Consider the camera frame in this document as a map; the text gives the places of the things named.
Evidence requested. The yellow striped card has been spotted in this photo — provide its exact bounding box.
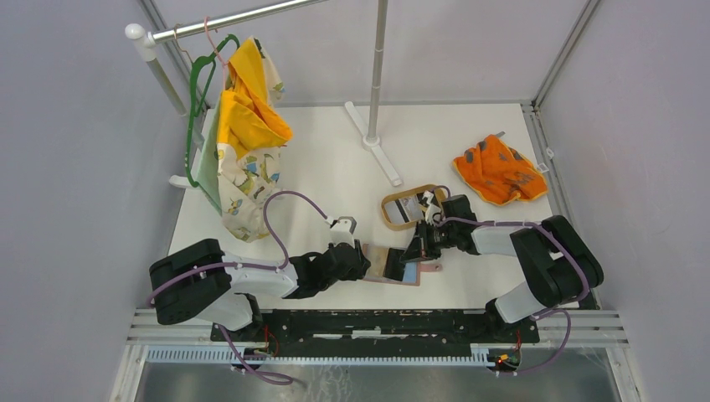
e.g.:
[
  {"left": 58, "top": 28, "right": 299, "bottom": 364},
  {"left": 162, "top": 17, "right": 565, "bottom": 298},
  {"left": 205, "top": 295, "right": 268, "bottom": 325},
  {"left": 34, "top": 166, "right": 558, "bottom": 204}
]
[{"left": 364, "top": 245, "right": 389, "bottom": 281}]

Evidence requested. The green clothes hanger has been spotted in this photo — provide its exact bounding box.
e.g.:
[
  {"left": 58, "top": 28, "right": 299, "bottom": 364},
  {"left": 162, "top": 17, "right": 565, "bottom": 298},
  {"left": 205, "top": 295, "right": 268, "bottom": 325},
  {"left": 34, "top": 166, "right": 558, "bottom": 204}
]
[{"left": 184, "top": 34, "right": 240, "bottom": 188}]

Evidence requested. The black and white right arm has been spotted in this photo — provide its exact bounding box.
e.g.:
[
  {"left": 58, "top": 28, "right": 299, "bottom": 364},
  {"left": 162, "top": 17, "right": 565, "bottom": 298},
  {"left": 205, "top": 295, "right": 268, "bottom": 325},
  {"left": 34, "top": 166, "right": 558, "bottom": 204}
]
[{"left": 400, "top": 194, "right": 604, "bottom": 342}]

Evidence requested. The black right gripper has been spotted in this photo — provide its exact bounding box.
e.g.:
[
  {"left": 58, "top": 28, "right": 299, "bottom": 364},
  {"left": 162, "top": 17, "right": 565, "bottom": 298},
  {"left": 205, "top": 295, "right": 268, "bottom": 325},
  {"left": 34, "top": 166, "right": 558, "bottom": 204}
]
[{"left": 401, "top": 219, "right": 457, "bottom": 263}]

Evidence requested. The white rack base foot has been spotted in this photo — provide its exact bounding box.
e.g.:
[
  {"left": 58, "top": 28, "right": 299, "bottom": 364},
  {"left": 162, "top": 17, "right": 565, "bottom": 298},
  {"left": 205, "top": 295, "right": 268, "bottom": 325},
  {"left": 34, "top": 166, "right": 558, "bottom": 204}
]
[{"left": 344, "top": 101, "right": 403, "bottom": 187}]

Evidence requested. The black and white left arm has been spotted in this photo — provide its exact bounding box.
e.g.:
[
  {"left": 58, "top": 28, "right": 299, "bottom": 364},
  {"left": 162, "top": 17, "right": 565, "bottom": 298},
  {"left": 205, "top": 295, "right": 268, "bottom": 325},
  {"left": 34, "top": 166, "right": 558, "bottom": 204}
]
[{"left": 148, "top": 239, "right": 371, "bottom": 342}]

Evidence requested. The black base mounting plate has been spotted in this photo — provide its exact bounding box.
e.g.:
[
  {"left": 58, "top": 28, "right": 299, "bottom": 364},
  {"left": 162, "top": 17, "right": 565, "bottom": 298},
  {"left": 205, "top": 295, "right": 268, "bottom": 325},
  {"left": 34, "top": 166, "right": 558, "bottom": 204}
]
[{"left": 230, "top": 309, "right": 540, "bottom": 358}]

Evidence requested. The glossy black card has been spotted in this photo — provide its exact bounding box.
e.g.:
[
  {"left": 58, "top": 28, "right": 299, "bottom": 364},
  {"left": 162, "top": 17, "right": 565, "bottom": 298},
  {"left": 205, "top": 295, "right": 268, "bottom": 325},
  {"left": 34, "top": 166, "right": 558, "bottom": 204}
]
[{"left": 383, "top": 248, "right": 406, "bottom": 281}]

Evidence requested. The tan oval card tray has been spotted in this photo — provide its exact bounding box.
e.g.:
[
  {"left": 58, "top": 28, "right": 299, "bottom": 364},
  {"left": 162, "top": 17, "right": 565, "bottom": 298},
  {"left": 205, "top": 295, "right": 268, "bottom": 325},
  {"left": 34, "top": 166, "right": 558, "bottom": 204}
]
[{"left": 381, "top": 184, "right": 450, "bottom": 231}]

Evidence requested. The aluminium frame rail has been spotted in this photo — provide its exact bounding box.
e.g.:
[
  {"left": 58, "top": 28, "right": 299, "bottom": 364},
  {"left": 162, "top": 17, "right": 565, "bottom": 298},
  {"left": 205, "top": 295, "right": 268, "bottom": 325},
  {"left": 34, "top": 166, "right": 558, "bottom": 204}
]
[{"left": 127, "top": 309, "right": 630, "bottom": 367}]

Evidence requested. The metal clothes rack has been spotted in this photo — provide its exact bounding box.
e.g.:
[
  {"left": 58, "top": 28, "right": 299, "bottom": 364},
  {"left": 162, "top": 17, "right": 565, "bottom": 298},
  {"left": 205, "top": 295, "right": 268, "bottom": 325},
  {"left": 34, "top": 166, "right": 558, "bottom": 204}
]
[{"left": 124, "top": 0, "right": 404, "bottom": 191}]

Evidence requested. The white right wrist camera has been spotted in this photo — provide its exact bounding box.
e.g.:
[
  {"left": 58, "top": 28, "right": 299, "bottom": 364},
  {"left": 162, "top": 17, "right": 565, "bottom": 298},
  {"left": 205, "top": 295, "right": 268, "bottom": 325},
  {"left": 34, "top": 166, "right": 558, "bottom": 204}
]
[{"left": 419, "top": 191, "right": 441, "bottom": 223}]

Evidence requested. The yellow patterned garment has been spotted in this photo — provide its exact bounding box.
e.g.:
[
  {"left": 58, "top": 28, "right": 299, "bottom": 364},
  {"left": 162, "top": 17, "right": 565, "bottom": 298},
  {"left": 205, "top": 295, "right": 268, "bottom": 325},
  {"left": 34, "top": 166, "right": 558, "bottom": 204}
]
[{"left": 197, "top": 37, "right": 293, "bottom": 243}]

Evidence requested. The pink clothes hanger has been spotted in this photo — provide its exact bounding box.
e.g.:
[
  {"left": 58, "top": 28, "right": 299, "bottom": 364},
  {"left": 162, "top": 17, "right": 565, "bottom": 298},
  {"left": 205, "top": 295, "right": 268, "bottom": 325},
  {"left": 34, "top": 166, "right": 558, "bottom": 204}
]
[{"left": 203, "top": 16, "right": 228, "bottom": 87}]

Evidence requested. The orange cloth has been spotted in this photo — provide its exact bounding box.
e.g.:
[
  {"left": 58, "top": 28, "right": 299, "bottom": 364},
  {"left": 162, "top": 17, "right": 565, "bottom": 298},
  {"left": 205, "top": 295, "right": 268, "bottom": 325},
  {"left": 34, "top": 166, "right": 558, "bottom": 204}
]
[{"left": 452, "top": 135, "right": 548, "bottom": 206}]

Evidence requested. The white printed card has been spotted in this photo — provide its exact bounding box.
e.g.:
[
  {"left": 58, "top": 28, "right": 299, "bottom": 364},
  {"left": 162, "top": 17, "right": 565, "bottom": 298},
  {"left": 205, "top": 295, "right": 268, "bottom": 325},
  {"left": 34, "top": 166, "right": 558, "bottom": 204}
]
[{"left": 401, "top": 194, "right": 426, "bottom": 221}]

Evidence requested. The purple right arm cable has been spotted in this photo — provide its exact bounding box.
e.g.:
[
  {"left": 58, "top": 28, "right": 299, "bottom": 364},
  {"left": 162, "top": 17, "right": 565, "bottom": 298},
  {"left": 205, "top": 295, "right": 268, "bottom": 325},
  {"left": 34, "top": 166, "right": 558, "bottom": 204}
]
[{"left": 430, "top": 185, "right": 592, "bottom": 375}]

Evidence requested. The white left rack foot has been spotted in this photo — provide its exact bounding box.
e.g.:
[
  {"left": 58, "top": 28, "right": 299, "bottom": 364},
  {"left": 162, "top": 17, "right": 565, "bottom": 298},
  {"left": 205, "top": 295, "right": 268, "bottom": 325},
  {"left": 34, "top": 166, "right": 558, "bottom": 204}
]
[{"left": 168, "top": 175, "right": 193, "bottom": 189}]

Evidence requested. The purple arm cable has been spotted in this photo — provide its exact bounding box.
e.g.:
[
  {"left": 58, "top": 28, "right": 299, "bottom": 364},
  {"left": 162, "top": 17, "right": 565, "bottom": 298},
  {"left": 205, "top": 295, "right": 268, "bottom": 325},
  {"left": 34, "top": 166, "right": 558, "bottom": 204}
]
[
  {"left": 147, "top": 190, "right": 334, "bottom": 309},
  {"left": 430, "top": 185, "right": 592, "bottom": 375}
]

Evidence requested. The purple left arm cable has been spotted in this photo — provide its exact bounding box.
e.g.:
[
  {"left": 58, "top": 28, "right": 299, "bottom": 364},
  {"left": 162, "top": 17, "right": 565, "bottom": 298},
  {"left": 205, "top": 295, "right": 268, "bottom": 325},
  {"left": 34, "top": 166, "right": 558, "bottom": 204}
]
[{"left": 147, "top": 190, "right": 334, "bottom": 309}]

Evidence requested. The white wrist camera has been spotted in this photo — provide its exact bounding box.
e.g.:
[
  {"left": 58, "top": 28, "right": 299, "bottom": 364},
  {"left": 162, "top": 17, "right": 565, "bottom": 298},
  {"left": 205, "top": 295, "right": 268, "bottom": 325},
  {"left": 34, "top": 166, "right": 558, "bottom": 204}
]
[
  {"left": 419, "top": 191, "right": 441, "bottom": 223},
  {"left": 327, "top": 216, "right": 357, "bottom": 247}
]

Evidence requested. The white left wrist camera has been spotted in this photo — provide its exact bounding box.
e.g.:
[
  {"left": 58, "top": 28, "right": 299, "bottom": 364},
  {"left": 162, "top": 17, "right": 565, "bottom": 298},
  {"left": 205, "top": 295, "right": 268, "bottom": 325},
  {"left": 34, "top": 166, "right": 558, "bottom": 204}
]
[{"left": 327, "top": 216, "right": 357, "bottom": 247}]

